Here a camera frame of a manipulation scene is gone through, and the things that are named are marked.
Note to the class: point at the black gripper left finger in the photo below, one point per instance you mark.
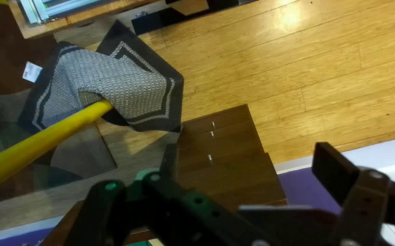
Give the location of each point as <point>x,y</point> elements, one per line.
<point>160,209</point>

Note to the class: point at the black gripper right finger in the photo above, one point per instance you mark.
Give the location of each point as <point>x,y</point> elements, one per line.
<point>342,178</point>

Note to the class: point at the brown wooden cabinet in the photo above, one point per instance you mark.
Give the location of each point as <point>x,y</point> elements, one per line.
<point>233,158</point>

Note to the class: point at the grey patterned rug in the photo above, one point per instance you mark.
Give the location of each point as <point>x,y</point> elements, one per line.
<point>115,76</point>

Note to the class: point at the yellow pole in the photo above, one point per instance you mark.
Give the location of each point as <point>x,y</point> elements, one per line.
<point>33,145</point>

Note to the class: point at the white paper tag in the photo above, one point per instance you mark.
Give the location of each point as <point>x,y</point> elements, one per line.
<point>33,71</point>

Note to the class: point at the black flat stand base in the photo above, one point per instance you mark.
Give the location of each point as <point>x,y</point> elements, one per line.
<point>170,15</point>

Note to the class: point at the light wooden table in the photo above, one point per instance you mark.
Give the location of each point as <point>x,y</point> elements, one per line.
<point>92,15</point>

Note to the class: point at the brown sofa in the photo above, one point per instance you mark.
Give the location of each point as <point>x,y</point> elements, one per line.
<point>0,49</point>

